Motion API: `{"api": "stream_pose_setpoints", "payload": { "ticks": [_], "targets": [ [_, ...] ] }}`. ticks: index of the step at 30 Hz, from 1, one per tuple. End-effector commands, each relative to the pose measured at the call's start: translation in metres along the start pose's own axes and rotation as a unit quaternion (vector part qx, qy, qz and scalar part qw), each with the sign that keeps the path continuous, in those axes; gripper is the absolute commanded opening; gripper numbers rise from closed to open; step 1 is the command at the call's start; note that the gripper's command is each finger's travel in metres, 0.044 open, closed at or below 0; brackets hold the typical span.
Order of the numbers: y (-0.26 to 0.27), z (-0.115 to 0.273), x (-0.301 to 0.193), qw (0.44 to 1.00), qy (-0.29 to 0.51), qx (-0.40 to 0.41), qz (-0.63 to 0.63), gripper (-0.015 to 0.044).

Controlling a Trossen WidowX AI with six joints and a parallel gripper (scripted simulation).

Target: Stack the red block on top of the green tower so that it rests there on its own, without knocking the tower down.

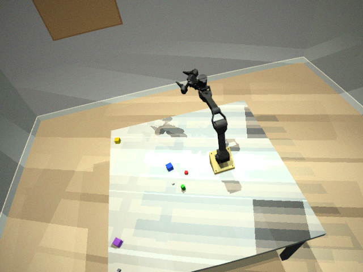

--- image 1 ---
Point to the blue block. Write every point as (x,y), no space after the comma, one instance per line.
(169,167)

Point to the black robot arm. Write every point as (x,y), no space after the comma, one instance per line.
(220,126)

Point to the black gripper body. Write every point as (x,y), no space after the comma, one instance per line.
(184,88)

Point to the purple cube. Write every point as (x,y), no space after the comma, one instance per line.
(117,242)

